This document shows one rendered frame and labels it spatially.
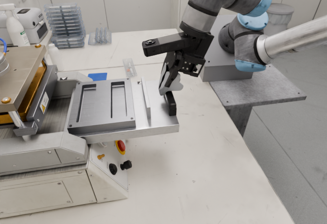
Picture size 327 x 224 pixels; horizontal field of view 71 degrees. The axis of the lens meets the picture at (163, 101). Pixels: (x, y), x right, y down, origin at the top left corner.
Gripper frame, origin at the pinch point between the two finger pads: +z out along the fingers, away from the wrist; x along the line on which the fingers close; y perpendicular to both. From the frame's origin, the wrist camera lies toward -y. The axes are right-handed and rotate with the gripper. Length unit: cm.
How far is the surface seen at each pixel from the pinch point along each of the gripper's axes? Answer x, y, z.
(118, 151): -3.4, -6.7, 23.7
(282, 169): 27, 121, 63
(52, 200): -17.0, -23.2, 29.5
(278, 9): 200, 181, -17
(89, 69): 61, -18, 34
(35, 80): 2.9, -32.5, 6.0
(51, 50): 62, -38, 28
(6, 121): -10.2, -35.1, 9.0
